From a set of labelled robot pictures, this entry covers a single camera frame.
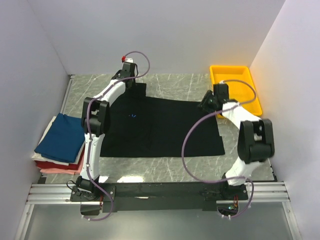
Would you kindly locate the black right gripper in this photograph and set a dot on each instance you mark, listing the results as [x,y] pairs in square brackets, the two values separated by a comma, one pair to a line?
[203,103]

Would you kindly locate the black base crossbar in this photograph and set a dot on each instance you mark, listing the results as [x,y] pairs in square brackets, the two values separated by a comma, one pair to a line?
[156,196]

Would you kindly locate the folded blue t shirt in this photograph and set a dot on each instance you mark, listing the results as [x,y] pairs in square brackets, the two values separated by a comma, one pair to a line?
[63,141]

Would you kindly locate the yellow plastic bin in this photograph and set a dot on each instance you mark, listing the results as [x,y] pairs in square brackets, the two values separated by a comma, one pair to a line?
[238,91]

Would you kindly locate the folded red t shirt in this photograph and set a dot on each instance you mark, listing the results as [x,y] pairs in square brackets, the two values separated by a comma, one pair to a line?
[50,164]

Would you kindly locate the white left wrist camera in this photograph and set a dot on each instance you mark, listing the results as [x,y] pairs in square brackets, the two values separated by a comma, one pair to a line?
[127,59]

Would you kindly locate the aluminium rail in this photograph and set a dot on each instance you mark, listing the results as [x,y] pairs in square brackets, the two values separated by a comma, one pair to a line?
[59,194]

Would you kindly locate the black t shirt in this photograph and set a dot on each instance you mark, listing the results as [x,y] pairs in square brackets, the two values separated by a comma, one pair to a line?
[148,127]

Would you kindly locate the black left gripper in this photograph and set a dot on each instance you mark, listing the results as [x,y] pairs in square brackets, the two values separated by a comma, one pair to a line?
[134,82]

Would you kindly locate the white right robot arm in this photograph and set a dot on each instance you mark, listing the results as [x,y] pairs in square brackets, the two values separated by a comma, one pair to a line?
[255,140]

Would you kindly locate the folded white t shirt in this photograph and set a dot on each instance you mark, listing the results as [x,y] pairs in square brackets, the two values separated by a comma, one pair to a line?
[38,156]

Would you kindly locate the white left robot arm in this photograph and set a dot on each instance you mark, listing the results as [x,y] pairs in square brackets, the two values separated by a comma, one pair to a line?
[96,121]

